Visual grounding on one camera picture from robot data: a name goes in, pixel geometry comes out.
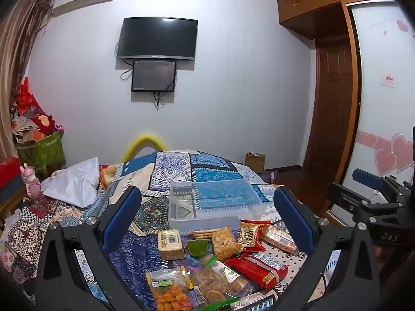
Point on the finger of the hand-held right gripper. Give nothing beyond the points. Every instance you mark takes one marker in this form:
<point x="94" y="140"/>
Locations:
<point x="366" y="178"/>
<point x="343" y="196"/>

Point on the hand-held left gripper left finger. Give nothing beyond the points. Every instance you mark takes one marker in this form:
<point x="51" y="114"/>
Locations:
<point x="124" y="217"/>

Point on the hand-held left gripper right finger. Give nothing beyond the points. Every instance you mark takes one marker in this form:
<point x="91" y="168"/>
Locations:
<point x="293" y="220"/>

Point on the pink wafer packet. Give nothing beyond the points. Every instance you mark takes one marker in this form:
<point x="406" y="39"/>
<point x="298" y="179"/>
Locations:
<point x="280" y="239"/>

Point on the red and yellow snack packet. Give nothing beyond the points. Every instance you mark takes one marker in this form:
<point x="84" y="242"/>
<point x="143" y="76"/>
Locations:
<point x="251" y="235"/>

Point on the tan cake block packet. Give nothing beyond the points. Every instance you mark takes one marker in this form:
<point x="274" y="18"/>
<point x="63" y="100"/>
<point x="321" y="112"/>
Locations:
<point x="171" y="244"/>

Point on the golden rice cracker packet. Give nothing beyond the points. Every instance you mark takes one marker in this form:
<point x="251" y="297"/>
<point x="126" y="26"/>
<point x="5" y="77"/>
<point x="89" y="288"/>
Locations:
<point x="225" y="244"/>

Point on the clear plastic container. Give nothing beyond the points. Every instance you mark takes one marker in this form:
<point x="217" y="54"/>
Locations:
<point x="214" y="201"/>

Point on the clear cookie packet green ends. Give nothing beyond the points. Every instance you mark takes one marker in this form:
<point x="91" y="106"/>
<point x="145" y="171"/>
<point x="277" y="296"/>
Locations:
<point x="217" y="281"/>

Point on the orange plush blanket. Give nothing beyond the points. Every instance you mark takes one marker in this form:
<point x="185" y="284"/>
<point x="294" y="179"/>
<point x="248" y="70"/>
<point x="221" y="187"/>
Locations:
<point x="103" y="175"/>

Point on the small purple object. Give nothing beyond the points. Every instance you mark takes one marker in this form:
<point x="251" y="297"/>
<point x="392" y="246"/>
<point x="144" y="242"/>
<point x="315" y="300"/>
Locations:
<point x="269" y="176"/>

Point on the white pillow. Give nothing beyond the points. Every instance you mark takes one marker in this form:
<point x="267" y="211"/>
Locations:
<point x="76" y="184"/>

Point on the red sausage packet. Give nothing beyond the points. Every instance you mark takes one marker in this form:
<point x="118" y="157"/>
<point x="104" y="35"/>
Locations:
<point x="259" y="269"/>

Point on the white wardrobe door pink hearts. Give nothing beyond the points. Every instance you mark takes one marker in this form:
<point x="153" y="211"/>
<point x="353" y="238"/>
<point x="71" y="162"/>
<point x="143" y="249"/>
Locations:
<point x="379" y="120"/>

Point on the brown wooden door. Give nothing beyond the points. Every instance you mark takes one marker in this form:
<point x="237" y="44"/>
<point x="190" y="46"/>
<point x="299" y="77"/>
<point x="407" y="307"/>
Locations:
<point x="330" y="120"/>

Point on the cardboard box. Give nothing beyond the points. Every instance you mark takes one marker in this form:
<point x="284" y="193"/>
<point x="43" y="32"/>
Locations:
<point x="254" y="163"/>

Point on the blue patchwork blanket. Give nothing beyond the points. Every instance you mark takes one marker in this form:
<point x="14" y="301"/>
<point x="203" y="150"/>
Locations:
<point x="175" y="168"/>

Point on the green jelly cup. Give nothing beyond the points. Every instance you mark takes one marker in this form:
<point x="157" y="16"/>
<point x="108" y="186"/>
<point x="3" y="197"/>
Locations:
<point x="198" y="248"/>

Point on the yellow foam tube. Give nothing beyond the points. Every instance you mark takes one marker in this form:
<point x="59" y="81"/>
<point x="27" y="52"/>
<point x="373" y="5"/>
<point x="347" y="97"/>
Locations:
<point x="144" y="137"/>

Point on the flat cracker packet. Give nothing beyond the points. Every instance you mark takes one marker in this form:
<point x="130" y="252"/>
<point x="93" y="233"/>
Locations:
<point x="207" y="233"/>

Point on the orange fried cubes packet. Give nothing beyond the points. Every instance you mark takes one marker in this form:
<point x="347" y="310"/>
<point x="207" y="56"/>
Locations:
<point x="170" y="293"/>

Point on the pink toy figure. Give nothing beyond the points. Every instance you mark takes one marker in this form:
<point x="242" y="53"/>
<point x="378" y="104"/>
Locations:
<point x="29" y="184"/>

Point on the white sticker red print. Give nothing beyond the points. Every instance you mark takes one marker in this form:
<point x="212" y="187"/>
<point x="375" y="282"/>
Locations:
<point x="389" y="79"/>

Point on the green storage box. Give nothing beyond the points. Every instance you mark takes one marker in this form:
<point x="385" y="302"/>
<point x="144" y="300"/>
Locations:
<point x="42" y="154"/>

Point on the red plush toy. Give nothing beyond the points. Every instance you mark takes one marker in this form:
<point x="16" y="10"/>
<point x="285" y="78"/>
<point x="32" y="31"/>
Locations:
<point x="43" y="124"/>

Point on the red box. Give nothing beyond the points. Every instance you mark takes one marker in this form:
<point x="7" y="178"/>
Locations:
<point x="9" y="171"/>

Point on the small black monitor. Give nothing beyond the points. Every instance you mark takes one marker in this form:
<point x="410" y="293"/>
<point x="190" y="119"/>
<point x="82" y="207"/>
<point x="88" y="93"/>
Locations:
<point x="154" y="76"/>

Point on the red plastic bag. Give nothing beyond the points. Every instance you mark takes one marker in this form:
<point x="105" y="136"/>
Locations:
<point x="27" y="98"/>

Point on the wooden overhead cabinet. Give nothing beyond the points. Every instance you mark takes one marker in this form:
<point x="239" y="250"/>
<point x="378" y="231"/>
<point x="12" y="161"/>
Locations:
<point x="311" y="6"/>

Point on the brown curtain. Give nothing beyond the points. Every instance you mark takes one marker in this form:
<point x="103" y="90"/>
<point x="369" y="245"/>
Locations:
<point x="19" y="55"/>

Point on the black wall television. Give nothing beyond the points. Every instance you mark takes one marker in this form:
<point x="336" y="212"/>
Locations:
<point x="157" y="39"/>

